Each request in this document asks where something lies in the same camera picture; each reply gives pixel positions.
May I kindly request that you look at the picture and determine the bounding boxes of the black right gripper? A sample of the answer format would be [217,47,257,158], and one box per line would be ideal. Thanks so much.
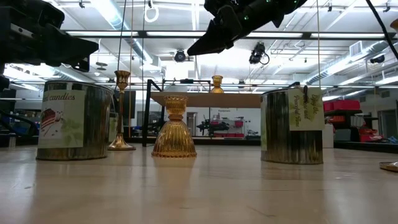
[187,0,249,57]

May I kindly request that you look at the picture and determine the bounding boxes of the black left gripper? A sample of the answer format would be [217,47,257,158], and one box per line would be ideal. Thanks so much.
[0,0,100,73]

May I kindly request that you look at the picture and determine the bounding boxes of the amber glass candle holder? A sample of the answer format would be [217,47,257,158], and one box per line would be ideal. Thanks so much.
[151,95,198,159]
[210,75,224,94]

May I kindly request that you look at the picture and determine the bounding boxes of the black overhead light bar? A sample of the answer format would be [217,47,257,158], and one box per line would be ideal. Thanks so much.
[63,29,398,40]

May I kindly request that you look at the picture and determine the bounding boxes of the black monitor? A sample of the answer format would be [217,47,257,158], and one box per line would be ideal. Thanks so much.
[112,90,137,119]

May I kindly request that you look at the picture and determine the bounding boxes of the red storage bins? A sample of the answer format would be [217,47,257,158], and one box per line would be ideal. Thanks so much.
[211,120,245,138]
[323,99,361,113]
[359,127,384,143]

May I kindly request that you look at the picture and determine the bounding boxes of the black rig camera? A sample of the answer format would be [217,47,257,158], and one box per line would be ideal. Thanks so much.
[173,49,187,63]
[248,42,271,66]
[369,54,386,65]

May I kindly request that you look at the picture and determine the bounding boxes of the black hanging cable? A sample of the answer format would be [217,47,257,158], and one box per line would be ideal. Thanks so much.
[116,0,127,73]

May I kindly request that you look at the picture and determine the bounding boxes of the thin tan hanging cable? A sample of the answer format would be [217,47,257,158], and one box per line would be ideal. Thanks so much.
[128,0,134,138]

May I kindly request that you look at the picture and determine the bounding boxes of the wooden shelf riser black frame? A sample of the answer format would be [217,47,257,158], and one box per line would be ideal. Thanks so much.
[142,78,302,148]

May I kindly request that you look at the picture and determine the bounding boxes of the white cable loop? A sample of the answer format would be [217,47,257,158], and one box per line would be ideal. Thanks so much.
[144,0,160,24]

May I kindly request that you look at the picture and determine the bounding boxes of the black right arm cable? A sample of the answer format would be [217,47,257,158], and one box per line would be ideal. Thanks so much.
[365,0,398,60]

